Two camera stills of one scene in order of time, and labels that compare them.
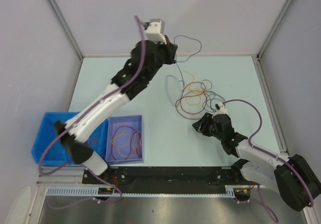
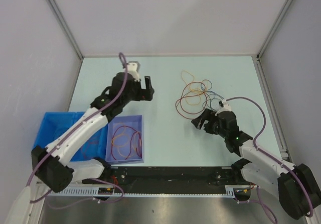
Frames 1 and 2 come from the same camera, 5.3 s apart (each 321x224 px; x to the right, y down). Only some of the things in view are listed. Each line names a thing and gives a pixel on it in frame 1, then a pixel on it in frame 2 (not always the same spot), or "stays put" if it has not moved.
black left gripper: x=170 y=49 → x=144 y=94
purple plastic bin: x=125 y=139 stays put
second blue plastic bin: x=48 y=148 stays put
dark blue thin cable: x=188 y=56 → x=201 y=84
